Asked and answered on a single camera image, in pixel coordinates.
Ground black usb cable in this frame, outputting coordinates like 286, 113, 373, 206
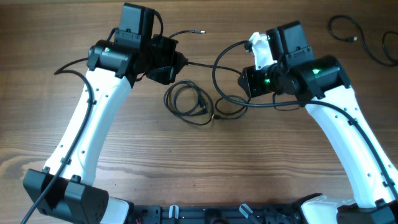
328, 14, 398, 67
167, 29, 251, 121

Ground black cable bundle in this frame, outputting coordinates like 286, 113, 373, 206
163, 79, 215, 126

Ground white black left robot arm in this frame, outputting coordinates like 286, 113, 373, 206
23, 3, 185, 223

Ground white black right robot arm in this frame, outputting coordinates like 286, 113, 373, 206
238, 21, 397, 223

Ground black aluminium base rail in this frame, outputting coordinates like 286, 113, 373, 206
126, 203, 307, 224

